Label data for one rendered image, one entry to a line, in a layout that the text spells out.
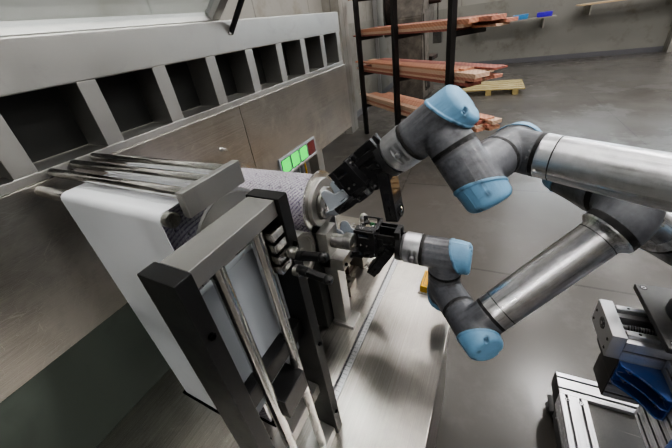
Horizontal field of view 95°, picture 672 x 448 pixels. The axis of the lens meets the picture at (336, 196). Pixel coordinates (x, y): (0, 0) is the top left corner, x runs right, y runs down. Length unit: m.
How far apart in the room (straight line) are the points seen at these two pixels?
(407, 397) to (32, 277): 0.74
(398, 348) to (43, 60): 0.90
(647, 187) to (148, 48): 0.89
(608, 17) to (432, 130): 10.60
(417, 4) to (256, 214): 6.54
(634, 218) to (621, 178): 0.19
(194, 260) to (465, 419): 1.61
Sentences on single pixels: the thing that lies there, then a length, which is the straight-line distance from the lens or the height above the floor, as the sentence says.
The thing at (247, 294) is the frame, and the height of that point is 1.33.
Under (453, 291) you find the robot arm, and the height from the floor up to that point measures 1.05.
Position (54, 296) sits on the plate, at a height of 1.25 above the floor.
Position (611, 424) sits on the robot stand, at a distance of 1.72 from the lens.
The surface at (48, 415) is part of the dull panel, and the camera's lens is 0.87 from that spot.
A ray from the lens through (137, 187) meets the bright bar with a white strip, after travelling 0.49.
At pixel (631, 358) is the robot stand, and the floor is 0.70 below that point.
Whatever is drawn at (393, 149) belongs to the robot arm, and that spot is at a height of 1.41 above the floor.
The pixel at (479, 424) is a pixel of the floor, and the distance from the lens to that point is 1.80.
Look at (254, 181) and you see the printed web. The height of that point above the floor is 1.30.
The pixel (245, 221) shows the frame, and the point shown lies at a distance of 0.33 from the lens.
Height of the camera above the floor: 1.60
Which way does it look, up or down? 29 degrees down
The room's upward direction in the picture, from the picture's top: 9 degrees counter-clockwise
